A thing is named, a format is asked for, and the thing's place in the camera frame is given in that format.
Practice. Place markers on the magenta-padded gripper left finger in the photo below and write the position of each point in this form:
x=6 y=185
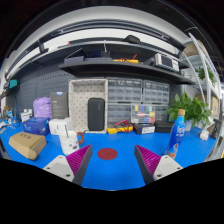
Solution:
x=78 y=160

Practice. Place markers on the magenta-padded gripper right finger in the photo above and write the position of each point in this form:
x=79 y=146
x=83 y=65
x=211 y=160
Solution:
x=148 y=160

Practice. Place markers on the blue drink bottle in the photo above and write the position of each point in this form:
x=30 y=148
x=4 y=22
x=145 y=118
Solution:
x=176 y=133

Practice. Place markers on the flat round red coaster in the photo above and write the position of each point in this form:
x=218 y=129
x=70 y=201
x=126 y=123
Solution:
x=107 y=154

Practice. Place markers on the black box with white label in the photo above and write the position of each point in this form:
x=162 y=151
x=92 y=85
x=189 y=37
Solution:
x=144 y=129

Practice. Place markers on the flat black case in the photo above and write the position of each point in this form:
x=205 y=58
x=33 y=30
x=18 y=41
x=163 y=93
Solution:
x=164 y=127

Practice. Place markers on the small white carton box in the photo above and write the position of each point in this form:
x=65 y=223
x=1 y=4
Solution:
x=57 y=126

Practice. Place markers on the yellow multimeter with red leads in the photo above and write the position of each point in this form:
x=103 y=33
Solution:
x=115 y=130

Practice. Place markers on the clear organizer with coloured parts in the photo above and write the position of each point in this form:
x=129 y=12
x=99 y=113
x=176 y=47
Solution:
x=143 y=114

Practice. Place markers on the white polka-dot storage tray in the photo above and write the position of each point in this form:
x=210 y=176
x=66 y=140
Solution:
x=79 y=106

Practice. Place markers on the brown cardboard box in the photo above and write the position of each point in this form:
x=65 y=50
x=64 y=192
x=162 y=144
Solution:
x=26 y=144

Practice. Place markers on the blue carton box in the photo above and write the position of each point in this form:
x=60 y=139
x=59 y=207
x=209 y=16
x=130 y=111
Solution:
x=35 y=126

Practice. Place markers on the low grey drawer cabinet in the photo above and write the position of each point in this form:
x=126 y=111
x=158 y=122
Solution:
x=118 y=112

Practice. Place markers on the tall dark grey box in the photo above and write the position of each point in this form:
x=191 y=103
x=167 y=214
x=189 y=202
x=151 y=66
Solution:
x=59 y=105

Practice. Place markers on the white power adapter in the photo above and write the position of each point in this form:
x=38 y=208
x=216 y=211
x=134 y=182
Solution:
x=204 y=134

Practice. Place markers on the purple plastic bag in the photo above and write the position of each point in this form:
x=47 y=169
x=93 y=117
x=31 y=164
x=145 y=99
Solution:
x=42 y=107

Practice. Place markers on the green potted plant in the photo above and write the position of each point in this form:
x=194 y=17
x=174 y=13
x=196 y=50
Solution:
x=193 y=111

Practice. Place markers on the wide grey drawer cabinet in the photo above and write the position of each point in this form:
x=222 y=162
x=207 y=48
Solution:
x=124 y=90

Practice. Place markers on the black overhead shelf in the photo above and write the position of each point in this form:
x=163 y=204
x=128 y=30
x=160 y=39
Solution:
x=110 y=68

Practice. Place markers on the white oscilloscope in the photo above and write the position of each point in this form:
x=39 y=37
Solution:
x=166 y=62

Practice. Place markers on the teal holder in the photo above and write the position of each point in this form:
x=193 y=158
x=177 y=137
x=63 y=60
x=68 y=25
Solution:
x=13 y=84

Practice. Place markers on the yellow tool on shelf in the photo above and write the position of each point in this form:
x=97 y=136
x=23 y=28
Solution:
x=126 y=61

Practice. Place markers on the white shelf unit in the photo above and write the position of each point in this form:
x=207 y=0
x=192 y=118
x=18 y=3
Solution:
x=204 y=66

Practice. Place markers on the black device atop shelf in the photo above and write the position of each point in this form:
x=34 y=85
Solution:
x=132 y=39

